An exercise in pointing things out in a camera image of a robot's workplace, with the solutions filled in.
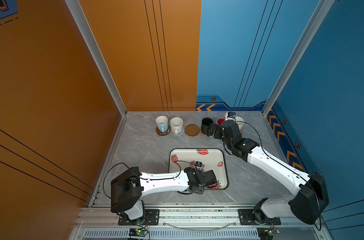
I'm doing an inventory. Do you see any aluminium front rail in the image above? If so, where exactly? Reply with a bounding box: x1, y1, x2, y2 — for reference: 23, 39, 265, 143
70, 204, 333, 240

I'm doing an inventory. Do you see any strawberry print serving tray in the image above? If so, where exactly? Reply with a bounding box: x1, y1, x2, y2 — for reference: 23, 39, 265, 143
169, 148, 229, 190

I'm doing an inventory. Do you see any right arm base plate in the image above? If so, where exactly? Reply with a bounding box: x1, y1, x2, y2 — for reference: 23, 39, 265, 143
238, 209, 281, 226

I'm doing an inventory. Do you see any aluminium corner post left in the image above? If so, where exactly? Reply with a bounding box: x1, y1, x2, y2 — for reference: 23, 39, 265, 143
65, 0, 127, 117

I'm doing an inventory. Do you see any plain white mug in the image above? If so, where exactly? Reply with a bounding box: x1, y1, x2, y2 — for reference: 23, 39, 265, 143
235, 116, 244, 131

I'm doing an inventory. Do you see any green circuit board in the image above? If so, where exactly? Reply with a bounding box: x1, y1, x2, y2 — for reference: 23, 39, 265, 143
128, 228, 150, 240
257, 228, 280, 240

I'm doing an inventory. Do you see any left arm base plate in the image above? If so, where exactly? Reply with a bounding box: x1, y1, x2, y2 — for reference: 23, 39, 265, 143
118, 209, 160, 226

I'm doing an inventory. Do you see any right green circuit board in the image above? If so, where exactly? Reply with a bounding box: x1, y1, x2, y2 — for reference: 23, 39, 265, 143
257, 228, 280, 240

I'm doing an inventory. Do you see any white mug red inside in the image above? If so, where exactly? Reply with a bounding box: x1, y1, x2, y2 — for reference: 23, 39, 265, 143
217, 118, 225, 125

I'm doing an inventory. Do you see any white mug blue handle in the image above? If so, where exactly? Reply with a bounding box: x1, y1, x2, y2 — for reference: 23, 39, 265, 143
156, 116, 169, 132

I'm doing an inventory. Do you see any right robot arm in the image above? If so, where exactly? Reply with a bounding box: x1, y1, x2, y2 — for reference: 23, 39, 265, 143
203, 120, 329, 225

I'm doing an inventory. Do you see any aluminium corner post right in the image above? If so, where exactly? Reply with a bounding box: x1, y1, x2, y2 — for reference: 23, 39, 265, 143
261, 0, 334, 117

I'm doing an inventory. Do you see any brown round wooden coaster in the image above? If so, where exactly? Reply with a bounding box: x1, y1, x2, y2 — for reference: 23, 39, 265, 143
185, 124, 200, 137

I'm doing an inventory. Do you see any black mug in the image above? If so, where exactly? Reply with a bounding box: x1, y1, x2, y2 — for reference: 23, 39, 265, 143
200, 118, 213, 135

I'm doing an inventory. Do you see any aluminium corner post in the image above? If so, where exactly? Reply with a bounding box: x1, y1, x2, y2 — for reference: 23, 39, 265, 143
261, 0, 334, 117
65, 0, 127, 117

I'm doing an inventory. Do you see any grey blue rope coaster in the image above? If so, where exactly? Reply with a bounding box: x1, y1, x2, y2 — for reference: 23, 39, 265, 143
172, 129, 185, 136

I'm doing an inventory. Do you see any dark scratched wooden coaster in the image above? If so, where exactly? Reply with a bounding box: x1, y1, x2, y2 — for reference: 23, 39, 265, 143
156, 126, 171, 136

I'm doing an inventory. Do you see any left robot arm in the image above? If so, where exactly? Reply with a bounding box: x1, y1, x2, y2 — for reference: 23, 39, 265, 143
110, 167, 217, 221

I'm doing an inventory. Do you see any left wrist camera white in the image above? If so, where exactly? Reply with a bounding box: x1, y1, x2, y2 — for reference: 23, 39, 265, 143
191, 161, 204, 170

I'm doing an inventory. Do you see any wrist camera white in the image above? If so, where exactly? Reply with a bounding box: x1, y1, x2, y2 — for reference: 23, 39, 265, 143
225, 112, 236, 122
191, 161, 204, 170

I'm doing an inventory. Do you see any left green circuit board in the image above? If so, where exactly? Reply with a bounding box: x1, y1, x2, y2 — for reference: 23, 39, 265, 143
128, 228, 150, 240

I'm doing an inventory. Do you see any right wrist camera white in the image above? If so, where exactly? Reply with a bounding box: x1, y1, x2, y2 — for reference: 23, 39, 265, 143
225, 112, 236, 122

